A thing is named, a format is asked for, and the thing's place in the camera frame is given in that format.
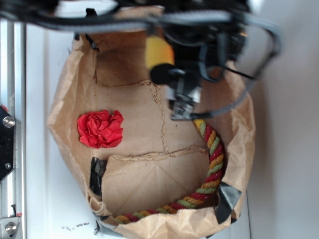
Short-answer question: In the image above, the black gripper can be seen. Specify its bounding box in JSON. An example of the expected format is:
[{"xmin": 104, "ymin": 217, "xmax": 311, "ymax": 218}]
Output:
[{"xmin": 150, "ymin": 42, "xmax": 227, "ymax": 120}]

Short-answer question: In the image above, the yellow sponge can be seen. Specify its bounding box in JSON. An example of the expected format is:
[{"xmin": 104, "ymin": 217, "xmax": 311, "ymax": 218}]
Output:
[{"xmin": 145, "ymin": 36, "xmax": 175, "ymax": 70}]

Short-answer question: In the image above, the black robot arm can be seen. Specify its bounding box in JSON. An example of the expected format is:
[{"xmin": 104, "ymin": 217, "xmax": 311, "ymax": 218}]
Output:
[{"xmin": 0, "ymin": 0, "xmax": 250, "ymax": 120}]

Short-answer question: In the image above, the crumpled red paper ball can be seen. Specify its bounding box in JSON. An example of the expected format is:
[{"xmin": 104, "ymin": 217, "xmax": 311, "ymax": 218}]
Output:
[{"xmin": 77, "ymin": 110, "xmax": 124, "ymax": 149}]

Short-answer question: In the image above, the brown paper bag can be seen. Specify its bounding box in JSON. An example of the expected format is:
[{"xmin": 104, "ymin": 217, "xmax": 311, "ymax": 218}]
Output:
[{"xmin": 48, "ymin": 31, "xmax": 256, "ymax": 239}]

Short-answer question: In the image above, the grey braided cable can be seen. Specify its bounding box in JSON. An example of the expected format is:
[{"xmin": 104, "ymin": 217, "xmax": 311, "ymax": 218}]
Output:
[{"xmin": 0, "ymin": 11, "xmax": 282, "ymax": 120}]

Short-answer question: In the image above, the multicolour twisted rope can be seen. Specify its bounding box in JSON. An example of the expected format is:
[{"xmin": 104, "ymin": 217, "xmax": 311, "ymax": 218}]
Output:
[{"xmin": 114, "ymin": 119, "xmax": 225, "ymax": 224}]

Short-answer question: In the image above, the aluminium frame rail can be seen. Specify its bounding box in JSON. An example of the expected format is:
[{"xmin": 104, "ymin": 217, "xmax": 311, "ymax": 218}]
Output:
[{"xmin": 0, "ymin": 19, "xmax": 25, "ymax": 239}]

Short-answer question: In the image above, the black mounting bracket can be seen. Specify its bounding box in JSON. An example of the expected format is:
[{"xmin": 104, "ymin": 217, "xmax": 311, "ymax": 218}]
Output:
[{"xmin": 0, "ymin": 105, "xmax": 16, "ymax": 183}]

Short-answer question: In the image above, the silver corner bracket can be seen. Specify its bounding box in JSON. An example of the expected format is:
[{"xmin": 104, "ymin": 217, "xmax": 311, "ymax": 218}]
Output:
[{"xmin": 0, "ymin": 217, "xmax": 20, "ymax": 239}]

